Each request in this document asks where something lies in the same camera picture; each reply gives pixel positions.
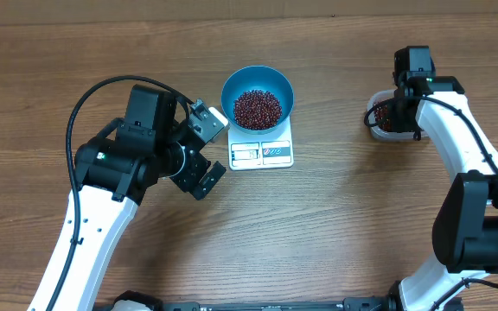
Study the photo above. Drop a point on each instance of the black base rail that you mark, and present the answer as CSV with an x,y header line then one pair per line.
x,y
131,300

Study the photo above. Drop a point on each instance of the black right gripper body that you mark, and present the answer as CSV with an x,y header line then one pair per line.
x,y
400,122

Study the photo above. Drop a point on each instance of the red beans in bowl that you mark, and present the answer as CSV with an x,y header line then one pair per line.
x,y
257,110

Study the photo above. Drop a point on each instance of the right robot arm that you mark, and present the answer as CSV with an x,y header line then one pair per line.
x,y
465,231

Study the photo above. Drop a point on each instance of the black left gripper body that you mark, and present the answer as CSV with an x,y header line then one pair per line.
x,y
192,170

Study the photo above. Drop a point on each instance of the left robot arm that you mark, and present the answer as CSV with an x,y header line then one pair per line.
x,y
160,137

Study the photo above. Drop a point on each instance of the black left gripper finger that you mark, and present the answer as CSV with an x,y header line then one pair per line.
x,y
204,186
200,134

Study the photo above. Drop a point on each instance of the white kitchen scale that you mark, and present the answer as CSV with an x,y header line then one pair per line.
x,y
273,149

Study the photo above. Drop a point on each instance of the blue bowl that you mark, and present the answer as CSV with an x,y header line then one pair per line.
x,y
257,78

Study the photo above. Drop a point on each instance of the clear plastic container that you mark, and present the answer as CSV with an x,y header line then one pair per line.
x,y
381,135

